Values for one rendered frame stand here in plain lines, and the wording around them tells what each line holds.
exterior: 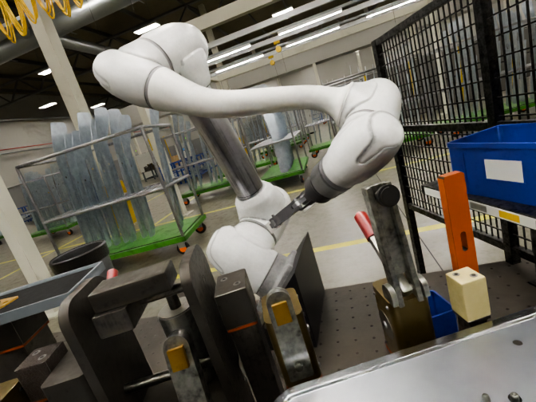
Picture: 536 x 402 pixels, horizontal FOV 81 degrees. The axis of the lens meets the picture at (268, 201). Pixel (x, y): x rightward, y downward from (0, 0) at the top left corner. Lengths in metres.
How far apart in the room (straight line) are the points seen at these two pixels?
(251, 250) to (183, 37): 0.63
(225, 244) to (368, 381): 0.66
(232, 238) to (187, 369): 0.58
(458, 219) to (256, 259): 0.64
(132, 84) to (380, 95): 0.54
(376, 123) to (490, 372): 0.38
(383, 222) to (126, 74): 0.62
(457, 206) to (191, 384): 0.44
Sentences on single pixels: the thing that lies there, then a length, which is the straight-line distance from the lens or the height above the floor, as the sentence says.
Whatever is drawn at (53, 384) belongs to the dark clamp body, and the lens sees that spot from 0.59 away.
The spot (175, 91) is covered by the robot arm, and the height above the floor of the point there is 1.46.
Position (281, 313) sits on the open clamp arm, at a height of 1.08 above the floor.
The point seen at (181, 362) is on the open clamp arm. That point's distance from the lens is 0.48.
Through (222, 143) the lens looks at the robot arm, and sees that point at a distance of 0.98.
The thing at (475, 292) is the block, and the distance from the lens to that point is 0.51.
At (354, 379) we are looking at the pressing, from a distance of 0.47.
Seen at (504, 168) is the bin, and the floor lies 1.10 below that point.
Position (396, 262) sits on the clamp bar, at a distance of 0.48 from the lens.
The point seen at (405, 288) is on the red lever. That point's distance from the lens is 0.49.
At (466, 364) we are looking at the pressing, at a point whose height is 1.00.
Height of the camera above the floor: 1.33
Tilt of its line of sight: 13 degrees down
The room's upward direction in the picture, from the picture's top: 17 degrees counter-clockwise
